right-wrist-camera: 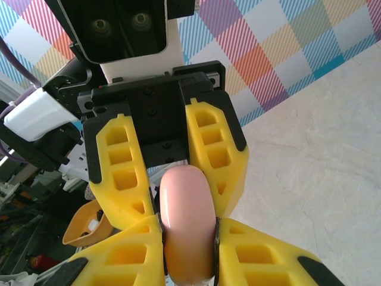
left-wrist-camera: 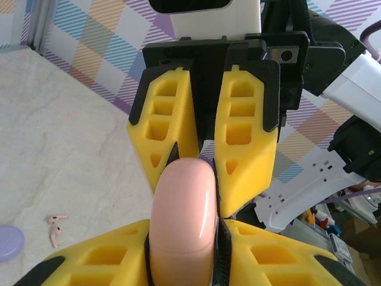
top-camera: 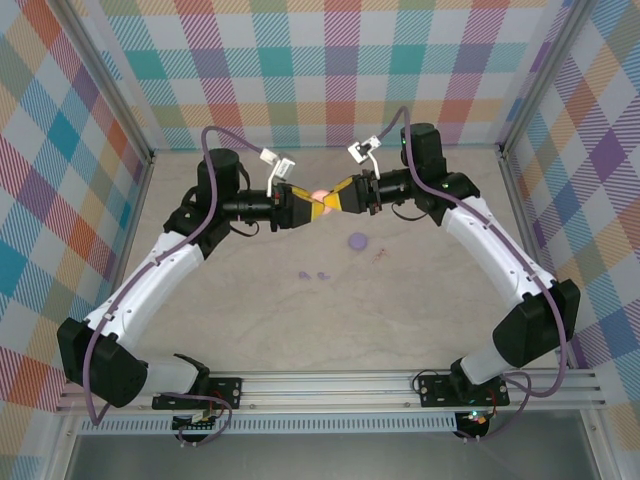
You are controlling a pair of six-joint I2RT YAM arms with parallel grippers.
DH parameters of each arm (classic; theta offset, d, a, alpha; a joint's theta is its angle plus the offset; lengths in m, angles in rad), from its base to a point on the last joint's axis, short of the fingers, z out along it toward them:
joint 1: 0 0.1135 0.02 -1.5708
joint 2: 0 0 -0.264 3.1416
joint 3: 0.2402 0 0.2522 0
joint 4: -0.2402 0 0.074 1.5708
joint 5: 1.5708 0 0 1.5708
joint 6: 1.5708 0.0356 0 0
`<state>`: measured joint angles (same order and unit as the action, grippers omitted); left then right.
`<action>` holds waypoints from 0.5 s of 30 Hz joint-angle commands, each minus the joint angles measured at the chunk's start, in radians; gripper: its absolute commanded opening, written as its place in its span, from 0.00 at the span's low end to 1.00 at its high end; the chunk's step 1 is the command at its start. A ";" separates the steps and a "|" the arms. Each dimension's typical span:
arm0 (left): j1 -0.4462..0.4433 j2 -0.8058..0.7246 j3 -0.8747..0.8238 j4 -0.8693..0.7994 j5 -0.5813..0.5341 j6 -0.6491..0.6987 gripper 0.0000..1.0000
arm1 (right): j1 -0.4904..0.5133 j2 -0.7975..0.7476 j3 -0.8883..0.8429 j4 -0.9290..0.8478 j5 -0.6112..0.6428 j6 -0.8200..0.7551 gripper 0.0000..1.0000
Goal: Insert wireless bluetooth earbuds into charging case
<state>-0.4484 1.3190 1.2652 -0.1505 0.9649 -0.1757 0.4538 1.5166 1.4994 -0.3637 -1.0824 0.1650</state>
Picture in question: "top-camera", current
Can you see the pink soft toy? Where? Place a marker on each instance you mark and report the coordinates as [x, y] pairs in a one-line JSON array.
[[320, 193]]

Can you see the purple earbud charging case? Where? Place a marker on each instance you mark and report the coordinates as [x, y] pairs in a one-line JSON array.
[[358, 241]]

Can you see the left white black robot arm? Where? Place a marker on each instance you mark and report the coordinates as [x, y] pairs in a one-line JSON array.
[[150, 280]]

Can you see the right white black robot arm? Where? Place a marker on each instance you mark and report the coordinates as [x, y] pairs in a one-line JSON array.
[[490, 250]]

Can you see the aluminium side frame rail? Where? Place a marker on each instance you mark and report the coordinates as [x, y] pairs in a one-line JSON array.
[[526, 225]]

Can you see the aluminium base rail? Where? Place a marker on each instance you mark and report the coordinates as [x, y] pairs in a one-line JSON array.
[[325, 390]]

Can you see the aluminium frame post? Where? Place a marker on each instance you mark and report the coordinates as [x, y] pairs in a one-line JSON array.
[[107, 85], [545, 75]]

